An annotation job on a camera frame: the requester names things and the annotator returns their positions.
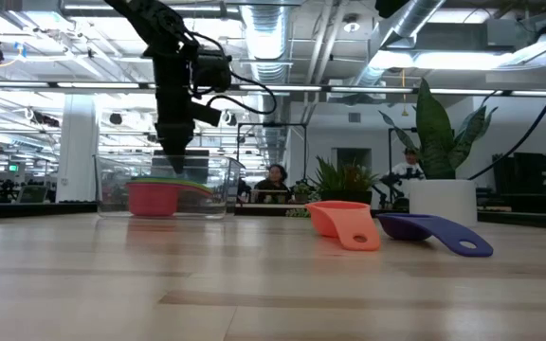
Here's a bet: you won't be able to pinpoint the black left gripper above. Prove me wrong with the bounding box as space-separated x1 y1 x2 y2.
153 45 222 174

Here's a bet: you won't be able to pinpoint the green measuring cup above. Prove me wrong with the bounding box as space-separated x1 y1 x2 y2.
130 176 208 187

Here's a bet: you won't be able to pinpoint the red measuring cup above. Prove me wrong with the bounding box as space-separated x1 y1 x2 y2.
125 182 213 218

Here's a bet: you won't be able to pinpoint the orange measuring cup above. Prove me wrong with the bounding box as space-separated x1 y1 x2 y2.
304 200 382 252

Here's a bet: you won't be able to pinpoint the small dark blue measuring cup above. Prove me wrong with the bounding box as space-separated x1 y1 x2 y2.
375 212 495 259

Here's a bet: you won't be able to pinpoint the clear plastic basket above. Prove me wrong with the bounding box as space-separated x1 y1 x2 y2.
94 154 246 220

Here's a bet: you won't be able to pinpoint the white building column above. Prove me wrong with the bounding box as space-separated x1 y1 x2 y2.
56 93 100 204

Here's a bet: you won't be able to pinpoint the person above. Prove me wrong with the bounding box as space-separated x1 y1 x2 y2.
389 146 427 185
253 163 293 205

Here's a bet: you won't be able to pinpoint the long led light bar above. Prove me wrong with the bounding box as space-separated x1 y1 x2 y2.
0 79 546 99

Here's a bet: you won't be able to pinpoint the small green succulent plant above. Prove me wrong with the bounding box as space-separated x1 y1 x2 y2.
285 155 381 219

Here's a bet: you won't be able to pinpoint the snake plant in white pot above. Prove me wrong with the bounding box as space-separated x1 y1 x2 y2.
379 78 500 228

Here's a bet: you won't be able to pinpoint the black computer monitors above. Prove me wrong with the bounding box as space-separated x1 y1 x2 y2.
492 151 546 196

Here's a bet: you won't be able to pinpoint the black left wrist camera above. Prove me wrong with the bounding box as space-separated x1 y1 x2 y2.
191 49 233 95

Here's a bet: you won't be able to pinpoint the black metal stand frame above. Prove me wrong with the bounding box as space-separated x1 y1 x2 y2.
236 121 309 190
387 126 419 188

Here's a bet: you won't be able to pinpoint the silver spiral ventilation duct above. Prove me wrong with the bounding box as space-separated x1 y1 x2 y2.
240 0 294 167
348 0 447 94

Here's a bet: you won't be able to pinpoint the black hanging cable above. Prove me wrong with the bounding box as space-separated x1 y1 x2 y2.
466 45 546 181

